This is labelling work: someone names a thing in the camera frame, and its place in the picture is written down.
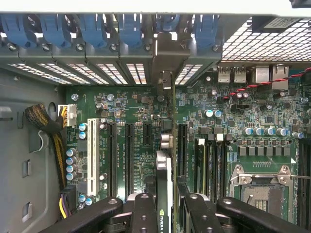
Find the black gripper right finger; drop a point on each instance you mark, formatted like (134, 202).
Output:
(196, 216)

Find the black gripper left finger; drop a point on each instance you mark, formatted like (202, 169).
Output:
(144, 216)

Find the long black expansion slot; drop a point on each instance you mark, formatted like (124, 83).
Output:
(182, 150)
(129, 157)
(112, 157)

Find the CPU socket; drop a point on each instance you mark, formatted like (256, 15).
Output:
(260, 199)

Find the white expansion slot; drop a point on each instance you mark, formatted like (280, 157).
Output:
(93, 157)

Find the short black expansion slot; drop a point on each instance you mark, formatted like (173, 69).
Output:
(147, 134)

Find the thin metal locking lever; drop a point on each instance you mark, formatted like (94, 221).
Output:
(301, 177)

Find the green motherboard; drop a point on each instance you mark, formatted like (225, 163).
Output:
(136, 102)

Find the white power connector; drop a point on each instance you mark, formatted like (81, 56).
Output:
(70, 114)

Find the open black PC case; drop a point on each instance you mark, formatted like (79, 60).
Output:
(24, 145)

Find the blue card retention clip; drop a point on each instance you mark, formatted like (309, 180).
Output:
(93, 31)
(54, 31)
(17, 31)
(206, 31)
(130, 31)
(167, 24)

